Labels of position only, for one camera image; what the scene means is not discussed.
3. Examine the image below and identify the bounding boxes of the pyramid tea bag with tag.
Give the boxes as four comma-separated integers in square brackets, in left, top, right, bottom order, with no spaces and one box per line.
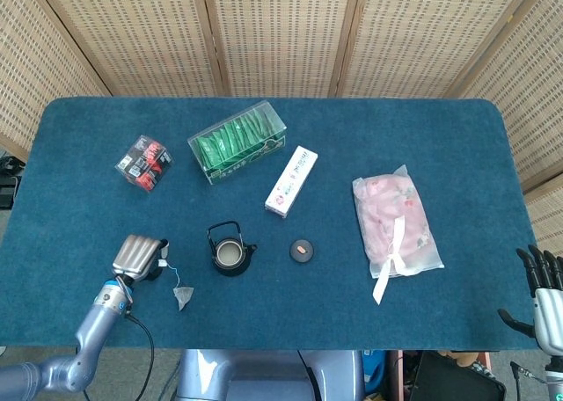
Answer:
[157,258,195,312]

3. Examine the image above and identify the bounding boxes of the black teapot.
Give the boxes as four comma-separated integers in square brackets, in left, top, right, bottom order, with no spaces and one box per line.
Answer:
[206,220,259,278]

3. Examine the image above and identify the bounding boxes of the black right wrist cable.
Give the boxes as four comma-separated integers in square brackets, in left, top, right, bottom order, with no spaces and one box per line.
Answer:
[509,361,549,401]

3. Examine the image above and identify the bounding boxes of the pink cloth in clear bag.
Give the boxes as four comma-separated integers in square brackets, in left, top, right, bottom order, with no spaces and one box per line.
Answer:
[351,164,445,306]

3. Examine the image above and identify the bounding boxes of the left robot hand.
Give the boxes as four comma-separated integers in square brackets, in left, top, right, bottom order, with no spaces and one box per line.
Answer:
[111,234,171,284]

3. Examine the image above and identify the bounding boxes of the blue package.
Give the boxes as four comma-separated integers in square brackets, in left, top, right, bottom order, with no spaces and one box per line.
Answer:
[362,350,388,396]

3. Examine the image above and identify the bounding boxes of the clear box of green tea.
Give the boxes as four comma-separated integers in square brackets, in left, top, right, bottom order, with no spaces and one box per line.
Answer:
[187,100,289,186]

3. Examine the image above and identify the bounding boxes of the black lid with orange knob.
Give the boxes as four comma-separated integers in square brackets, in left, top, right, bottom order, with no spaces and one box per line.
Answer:
[289,238,315,264]

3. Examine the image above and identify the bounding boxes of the woven rattan folding screen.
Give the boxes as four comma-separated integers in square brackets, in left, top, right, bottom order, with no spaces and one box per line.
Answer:
[0,0,563,252]

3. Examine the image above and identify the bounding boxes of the blue-grey robot torso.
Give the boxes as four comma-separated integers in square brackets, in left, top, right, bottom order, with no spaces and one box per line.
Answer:
[175,349,366,401]

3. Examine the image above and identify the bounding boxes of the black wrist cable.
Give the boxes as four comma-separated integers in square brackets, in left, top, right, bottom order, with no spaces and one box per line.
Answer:
[509,361,549,401]
[124,312,156,401]

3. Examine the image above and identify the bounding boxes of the clear box red black capsules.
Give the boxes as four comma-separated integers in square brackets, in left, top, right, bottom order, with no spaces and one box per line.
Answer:
[114,134,174,194]

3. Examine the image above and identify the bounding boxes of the blue felt table cover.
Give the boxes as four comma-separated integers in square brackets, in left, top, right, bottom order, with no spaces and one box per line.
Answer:
[0,96,543,352]

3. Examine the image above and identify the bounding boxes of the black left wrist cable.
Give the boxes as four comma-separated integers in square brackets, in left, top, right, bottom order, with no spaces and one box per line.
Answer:
[124,312,156,401]

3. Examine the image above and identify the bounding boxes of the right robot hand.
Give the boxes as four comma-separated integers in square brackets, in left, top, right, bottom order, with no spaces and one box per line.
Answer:
[497,244,563,357]

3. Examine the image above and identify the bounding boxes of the black case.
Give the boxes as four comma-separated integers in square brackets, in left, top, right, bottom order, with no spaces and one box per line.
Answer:
[413,351,507,401]

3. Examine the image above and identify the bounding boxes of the black equipment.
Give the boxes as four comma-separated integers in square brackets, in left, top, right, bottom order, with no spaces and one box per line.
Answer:
[0,154,23,209]

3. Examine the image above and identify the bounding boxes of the white toothpaste box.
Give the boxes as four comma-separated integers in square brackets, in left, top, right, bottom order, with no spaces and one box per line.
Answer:
[264,145,319,220]

